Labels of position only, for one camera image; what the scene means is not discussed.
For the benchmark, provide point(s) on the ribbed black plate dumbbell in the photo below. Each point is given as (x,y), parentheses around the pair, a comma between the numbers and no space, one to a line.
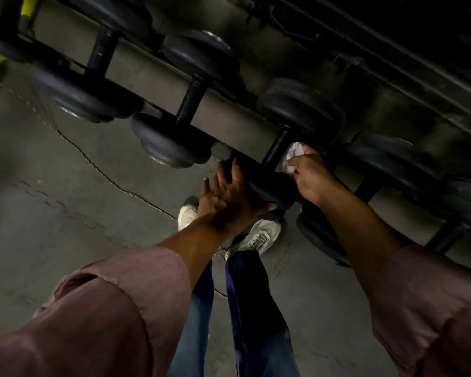
(298,109)

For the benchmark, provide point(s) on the person's left forearm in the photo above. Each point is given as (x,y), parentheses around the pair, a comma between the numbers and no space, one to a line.
(102,318)

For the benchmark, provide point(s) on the black yellow dumbbell rack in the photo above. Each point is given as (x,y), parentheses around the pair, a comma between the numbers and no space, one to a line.
(149,78)

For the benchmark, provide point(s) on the person's left hand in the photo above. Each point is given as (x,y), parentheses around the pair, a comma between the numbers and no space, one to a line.
(229,202)

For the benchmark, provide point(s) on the row of ribbed plate dumbbells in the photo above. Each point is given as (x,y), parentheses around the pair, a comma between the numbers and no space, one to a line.
(392,160)

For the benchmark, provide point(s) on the person's right forearm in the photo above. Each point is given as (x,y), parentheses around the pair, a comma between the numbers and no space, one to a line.
(424,302)

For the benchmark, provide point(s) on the person's blue jeans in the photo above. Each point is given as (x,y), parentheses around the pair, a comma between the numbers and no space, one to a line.
(259,321)

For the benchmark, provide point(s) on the person's white shoe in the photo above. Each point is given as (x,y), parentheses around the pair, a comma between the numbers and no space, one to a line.
(186,215)
(257,237)

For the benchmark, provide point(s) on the person's right hand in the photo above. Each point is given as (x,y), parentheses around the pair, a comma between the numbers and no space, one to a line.
(312,178)

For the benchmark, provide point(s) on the white cleaning cloth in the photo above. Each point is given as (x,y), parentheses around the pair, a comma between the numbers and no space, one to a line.
(294,151)

